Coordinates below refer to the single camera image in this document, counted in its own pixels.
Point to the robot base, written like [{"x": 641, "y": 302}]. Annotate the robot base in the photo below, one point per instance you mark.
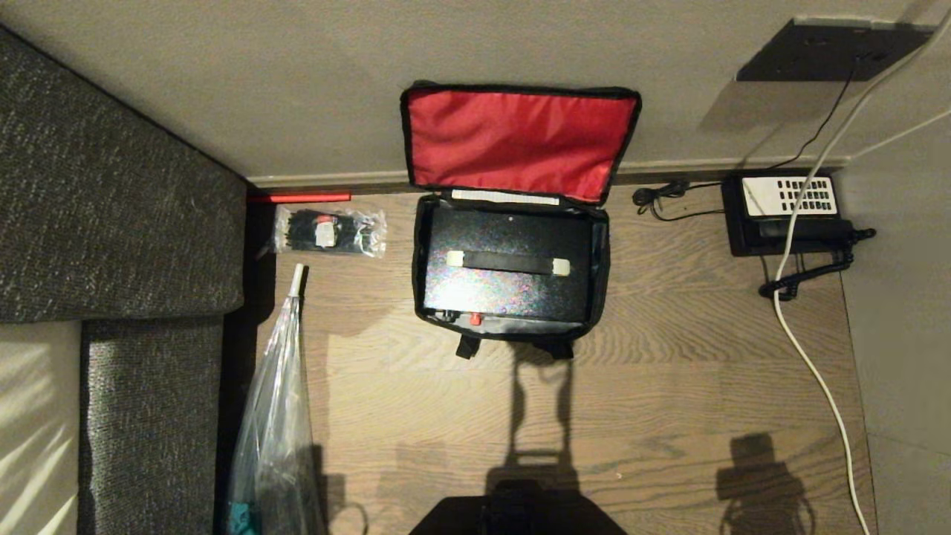
[{"x": 516, "y": 513}]

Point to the red-lined bag lid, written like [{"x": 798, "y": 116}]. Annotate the red-lined bag lid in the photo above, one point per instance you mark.
[{"x": 520, "y": 140}]

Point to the clear bag of black parts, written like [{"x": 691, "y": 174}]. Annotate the clear bag of black parts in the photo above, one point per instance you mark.
[{"x": 327, "y": 232}]

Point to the clear plastic bag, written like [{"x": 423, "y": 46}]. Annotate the clear plastic bag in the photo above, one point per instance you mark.
[{"x": 275, "y": 416}]

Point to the red stick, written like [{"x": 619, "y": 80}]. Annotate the red stick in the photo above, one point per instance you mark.
[{"x": 301, "y": 198}]

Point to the grey fabric sofa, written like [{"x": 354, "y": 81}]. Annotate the grey fabric sofa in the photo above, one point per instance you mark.
[{"x": 111, "y": 223}]

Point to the black wall plate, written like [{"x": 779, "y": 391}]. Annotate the black wall plate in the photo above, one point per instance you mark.
[{"x": 832, "y": 50}]

